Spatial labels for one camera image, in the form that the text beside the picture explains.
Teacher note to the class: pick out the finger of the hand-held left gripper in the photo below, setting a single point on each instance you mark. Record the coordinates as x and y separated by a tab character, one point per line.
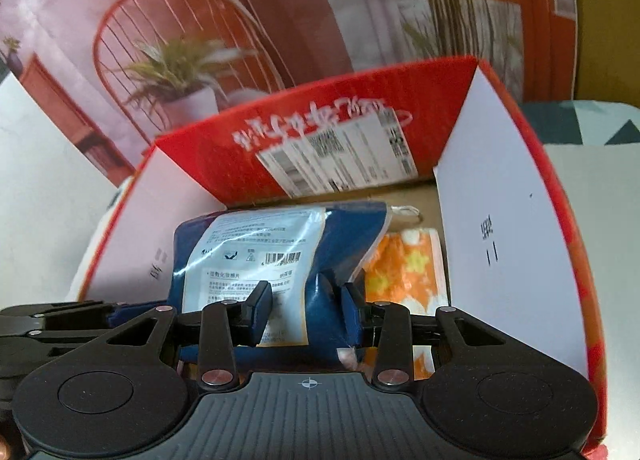
130	314

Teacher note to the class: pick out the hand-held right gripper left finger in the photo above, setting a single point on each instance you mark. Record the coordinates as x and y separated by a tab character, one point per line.
260	315

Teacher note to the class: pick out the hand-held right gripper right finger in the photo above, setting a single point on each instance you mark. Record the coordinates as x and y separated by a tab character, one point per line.
351	317

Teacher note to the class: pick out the blue cotton pad packet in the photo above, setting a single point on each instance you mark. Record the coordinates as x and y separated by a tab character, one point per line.
347	240

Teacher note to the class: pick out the red cardboard box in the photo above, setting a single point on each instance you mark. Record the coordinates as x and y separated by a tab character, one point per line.
350	105

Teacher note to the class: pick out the orange floral cloth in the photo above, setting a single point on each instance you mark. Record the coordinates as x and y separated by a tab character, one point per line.
410	265

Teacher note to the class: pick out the teal geometric patterned cloth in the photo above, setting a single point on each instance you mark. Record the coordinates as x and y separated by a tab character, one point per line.
575	120

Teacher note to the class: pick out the wall poster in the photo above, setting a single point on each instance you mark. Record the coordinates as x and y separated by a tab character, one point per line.
300	15

